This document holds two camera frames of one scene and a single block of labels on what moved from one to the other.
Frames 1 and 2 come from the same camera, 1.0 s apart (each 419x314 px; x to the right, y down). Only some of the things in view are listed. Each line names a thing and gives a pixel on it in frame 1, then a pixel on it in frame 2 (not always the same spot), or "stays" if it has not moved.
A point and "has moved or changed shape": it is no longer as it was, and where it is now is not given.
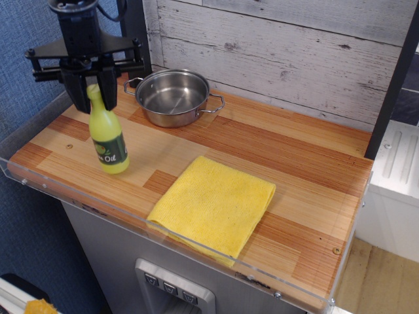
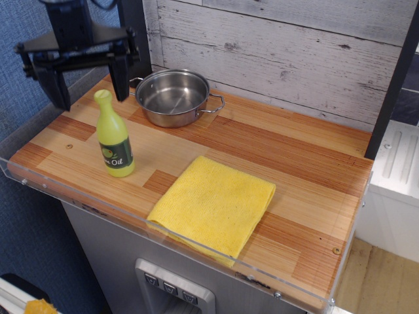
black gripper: [82, 46] → [76, 39]
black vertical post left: [133, 22] stays
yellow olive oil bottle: [107, 135] has moved or changed shape
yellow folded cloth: [213, 207] stays
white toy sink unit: [389, 216] stays
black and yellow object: [42, 306] stays
